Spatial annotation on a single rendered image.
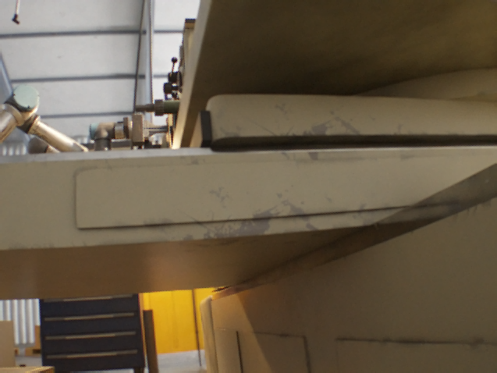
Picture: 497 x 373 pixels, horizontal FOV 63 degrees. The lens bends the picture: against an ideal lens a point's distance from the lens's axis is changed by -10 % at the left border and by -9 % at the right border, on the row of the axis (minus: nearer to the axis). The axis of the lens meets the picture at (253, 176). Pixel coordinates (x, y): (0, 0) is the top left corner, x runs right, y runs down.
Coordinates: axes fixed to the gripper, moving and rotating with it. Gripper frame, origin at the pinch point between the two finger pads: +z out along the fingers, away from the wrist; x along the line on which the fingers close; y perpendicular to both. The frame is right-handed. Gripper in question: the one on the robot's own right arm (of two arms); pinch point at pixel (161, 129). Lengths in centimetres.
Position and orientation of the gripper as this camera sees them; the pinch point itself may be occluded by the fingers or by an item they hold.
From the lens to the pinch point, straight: 195.3
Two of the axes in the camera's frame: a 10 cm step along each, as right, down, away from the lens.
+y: -2.3, 3.1, 9.2
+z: 9.7, -0.4, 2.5
